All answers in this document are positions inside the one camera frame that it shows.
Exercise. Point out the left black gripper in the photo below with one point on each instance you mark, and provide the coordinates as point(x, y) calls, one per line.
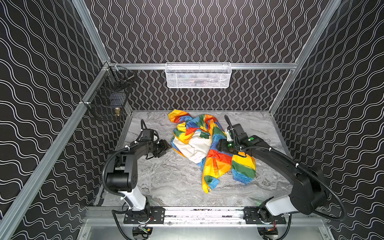
point(162, 146)

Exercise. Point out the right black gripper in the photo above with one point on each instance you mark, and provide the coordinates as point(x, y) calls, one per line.
point(223, 145)

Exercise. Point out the rainbow striped jacket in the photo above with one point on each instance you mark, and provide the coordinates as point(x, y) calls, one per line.
point(196, 138)

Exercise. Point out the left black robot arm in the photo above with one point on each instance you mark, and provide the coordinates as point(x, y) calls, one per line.
point(120, 173)

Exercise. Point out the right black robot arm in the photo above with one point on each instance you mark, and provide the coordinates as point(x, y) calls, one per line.
point(309, 188)

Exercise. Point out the brass object in basket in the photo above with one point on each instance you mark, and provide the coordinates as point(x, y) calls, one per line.
point(117, 112)

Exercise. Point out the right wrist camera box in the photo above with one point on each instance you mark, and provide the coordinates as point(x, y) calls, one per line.
point(237, 133)

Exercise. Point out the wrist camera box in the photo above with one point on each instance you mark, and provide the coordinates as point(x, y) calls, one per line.
point(148, 135)
point(237, 133)

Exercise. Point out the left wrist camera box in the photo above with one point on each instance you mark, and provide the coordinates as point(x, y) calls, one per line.
point(148, 135)

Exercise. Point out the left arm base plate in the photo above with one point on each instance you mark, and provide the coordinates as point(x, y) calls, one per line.
point(153, 215)

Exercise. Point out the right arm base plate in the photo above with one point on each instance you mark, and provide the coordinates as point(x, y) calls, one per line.
point(255, 216)

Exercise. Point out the white mesh wall basket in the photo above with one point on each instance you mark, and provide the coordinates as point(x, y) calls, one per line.
point(198, 75)

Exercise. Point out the black wire wall basket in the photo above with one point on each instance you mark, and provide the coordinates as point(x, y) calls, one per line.
point(112, 92)

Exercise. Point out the aluminium front rail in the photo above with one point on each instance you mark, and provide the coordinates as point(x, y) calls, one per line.
point(198, 217)

